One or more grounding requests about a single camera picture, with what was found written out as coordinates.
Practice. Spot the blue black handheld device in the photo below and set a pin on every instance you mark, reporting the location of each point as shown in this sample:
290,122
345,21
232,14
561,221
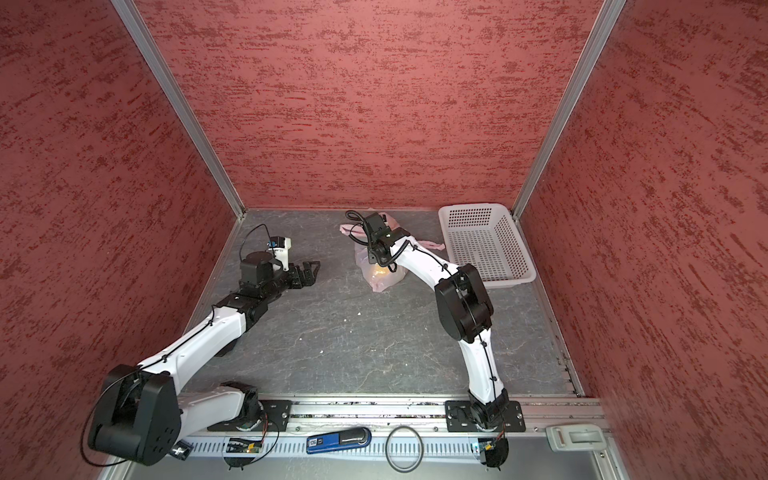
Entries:
348,439

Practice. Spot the left aluminium corner post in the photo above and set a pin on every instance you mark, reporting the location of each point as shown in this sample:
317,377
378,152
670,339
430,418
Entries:
138,30

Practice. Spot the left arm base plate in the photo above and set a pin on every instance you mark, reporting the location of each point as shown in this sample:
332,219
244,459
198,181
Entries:
273,415

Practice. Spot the circuit board with wires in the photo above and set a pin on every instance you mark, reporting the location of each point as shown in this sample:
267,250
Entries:
242,452
493,449

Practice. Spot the pink printed plastic bag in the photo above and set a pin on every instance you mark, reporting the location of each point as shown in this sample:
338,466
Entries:
379,278

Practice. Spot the right aluminium corner post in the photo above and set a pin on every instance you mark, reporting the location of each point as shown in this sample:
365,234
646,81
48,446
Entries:
601,30

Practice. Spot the small black device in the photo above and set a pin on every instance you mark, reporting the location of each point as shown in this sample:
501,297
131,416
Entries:
181,450

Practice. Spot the aluminium corner post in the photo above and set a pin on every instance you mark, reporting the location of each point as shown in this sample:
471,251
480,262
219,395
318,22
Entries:
601,30
138,30

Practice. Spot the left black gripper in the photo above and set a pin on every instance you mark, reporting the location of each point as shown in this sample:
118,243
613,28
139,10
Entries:
310,277

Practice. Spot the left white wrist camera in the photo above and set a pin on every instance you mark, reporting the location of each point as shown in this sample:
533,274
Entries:
279,247

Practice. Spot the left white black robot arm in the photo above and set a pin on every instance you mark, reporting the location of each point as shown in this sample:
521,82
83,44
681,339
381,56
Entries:
142,414

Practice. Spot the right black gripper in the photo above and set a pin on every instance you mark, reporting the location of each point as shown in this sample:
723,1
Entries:
374,244

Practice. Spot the left circuit board with wires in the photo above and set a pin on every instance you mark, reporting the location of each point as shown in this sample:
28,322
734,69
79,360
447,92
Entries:
242,452

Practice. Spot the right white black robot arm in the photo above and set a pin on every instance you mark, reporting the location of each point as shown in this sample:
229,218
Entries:
463,304

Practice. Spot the aluminium front rail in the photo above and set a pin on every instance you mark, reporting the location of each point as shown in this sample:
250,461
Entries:
315,414

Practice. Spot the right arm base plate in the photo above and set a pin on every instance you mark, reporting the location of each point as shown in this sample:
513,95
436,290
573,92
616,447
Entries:
459,418

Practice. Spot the right circuit board with wires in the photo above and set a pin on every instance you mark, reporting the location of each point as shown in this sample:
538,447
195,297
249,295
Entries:
493,449

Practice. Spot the white plastic latch box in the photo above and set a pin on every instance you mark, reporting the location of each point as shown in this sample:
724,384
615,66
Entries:
576,438

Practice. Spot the white perforated plastic basket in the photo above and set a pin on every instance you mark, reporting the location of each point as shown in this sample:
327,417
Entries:
485,236

